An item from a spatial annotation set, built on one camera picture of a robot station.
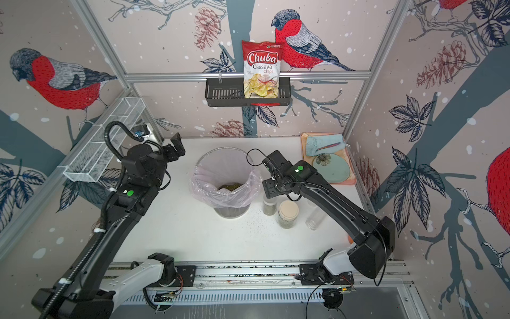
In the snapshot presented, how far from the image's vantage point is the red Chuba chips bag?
849mm

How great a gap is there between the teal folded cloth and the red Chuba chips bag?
409 millimetres

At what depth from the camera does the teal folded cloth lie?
3.81 ft
